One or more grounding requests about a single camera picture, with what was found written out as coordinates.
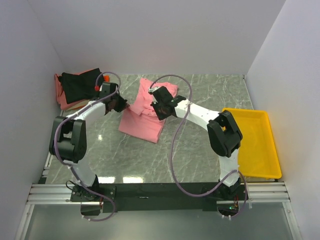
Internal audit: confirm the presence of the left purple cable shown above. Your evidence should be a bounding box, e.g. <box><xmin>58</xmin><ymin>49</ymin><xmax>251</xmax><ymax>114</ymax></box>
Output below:
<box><xmin>53</xmin><ymin>71</ymin><xmax>122</xmax><ymax>223</ymax></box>

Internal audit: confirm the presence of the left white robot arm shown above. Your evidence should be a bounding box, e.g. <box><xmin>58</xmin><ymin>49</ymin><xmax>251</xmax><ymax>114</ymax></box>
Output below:
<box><xmin>49</xmin><ymin>82</ymin><xmax>128</xmax><ymax>201</ymax></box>

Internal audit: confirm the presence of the purple cable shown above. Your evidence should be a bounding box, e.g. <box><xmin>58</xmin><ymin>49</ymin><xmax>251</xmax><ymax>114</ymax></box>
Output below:
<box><xmin>53</xmin><ymin>71</ymin><xmax>122</xmax><ymax>223</ymax></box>
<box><xmin>169</xmin><ymin>74</ymin><xmax>250</xmax><ymax>220</ymax></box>

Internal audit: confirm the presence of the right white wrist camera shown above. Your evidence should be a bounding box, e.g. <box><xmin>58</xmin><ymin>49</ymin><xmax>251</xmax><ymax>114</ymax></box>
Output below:
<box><xmin>148</xmin><ymin>86</ymin><xmax>160</xmax><ymax>95</ymax></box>

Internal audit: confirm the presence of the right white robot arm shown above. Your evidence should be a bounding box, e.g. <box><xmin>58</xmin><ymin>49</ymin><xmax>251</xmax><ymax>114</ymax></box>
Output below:
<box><xmin>148</xmin><ymin>86</ymin><xmax>243</xmax><ymax>200</ymax></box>

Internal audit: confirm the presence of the yellow plastic tray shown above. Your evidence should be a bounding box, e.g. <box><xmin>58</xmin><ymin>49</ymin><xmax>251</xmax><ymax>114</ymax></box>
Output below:
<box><xmin>223</xmin><ymin>108</ymin><xmax>282</xmax><ymax>180</ymax></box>

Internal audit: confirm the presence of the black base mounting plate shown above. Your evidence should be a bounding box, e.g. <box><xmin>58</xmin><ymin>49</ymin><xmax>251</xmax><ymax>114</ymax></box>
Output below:
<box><xmin>70</xmin><ymin>182</ymin><xmax>248</xmax><ymax>216</ymax></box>

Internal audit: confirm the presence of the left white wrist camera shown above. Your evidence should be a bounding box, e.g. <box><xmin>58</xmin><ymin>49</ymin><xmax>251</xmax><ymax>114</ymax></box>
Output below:
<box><xmin>94</xmin><ymin>85</ymin><xmax>103</xmax><ymax>92</ymax></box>

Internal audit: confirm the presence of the cream folded t shirt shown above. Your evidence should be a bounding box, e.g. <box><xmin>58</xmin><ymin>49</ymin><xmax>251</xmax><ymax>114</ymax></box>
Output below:
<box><xmin>69</xmin><ymin>99</ymin><xmax>89</xmax><ymax>110</ymax></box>

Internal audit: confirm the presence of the aluminium frame rail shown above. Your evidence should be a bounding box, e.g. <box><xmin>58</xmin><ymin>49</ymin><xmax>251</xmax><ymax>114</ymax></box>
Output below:
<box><xmin>26</xmin><ymin>182</ymin><xmax>291</xmax><ymax>205</ymax></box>

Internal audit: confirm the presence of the pink t shirt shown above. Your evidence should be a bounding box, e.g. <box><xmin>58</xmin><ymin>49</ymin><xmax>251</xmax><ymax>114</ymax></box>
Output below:
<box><xmin>118</xmin><ymin>78</ymin><xmax>165</xmax><ymax>144</ymax></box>

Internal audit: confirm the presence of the salmon folded t shirt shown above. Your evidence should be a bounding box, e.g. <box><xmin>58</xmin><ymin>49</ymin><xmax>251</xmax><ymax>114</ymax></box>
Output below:
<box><xmin>54</xmin><ymin>74</ymin><xmax>86</xmax><ymax>111</ymax></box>

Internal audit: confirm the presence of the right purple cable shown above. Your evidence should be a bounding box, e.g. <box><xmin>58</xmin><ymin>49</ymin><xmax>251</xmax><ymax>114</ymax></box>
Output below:
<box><xmin>169</xmin><ymin>74</ymin><xmax>250</xmax><ymax>220</ymax></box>

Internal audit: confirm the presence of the orange folded t shirt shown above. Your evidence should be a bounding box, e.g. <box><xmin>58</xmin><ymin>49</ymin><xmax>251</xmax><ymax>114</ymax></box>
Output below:
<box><xmin>103</xmin><ymin>75</ymin><xmax>110</xmax><ymax>82</ymax></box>

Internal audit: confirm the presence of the black folded t shirt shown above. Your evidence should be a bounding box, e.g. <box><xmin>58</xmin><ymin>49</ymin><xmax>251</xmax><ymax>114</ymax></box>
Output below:
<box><xmin>58</xmin><ymin>68</ymin><xmax>102</xmax><ymax>104</ymax></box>

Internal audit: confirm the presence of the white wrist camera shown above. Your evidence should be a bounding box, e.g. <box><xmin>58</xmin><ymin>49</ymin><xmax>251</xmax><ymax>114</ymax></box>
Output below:
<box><xmin>94</xmin><ymin>85</ymin><xmax>103</xmax><ymax>92</ymax></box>
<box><xmin>148</xmin><ymin>86</ymin><xmax>160</xmax><ymax>95</ymax></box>

